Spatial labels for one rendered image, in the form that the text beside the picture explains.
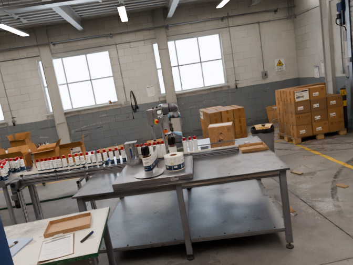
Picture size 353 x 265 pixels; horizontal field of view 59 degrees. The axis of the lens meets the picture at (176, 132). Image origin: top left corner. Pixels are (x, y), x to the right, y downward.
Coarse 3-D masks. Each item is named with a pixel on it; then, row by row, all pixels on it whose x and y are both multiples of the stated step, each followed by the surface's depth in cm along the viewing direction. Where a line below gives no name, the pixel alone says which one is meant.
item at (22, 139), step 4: (24, 132) 696; (28, 132) 681; (8, 136) 674; (12, 136) 687; (16, 136) 695; (20, 136) 695; (24, 136) 695; (28, 136) 684; (12, 140) 681; (16, 140) 669; (20, 140) 669; (24, 140) 669; (28, 140) 682; (12, 144) 669; (16, 144) 670; (20, 144) 670; (24, 144) 671
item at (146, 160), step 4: (144, 148) 314; (148, 148) 317; (144, 152) 315; (148, 152) 317; (144, 156) 316; (148, 156) 318; (144, 160) 316; (148, 160) 316; (144, 164) 317; (148, 164) 316; (144, 168) 318; (148, 168) 317; (148, 172) 318; (152, 172) 320
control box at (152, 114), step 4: (156, 108) 377; (160, 108) 381; (148, 112) 374; (152, 112) 371; (156, 112) 375; (148, 116) 376; (152, 116) 371; (156, 116) 375; (148, 120) 377; (152, 120) 373; (160, 120) 381; (152, 124) 374; (156, 124) 375
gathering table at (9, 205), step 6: (30, 168) 436; (12, 174) 423; (12, 180) 391; (0, 186) 376; (6, 186) 378; (30, 186) 434; (6, 192) 381; (30, 192) 435; (6, 198) 382; (12, 210) 386; (36, 210) 440; (12, 216) 386; (36, 216) 441; (12, 222) 387
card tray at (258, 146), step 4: (244, 144) 385; (248, 144) 385; (252, 144) 385; (256, 144) 385; (260, 144) 384; (264, 144) 374; (240, 148) 382; (244, 148) 379; (248, 148) 376; (252, 148) 360; (256, 148) 360; (260, 148) 359; (264, 148) 359; (244, 152) 361
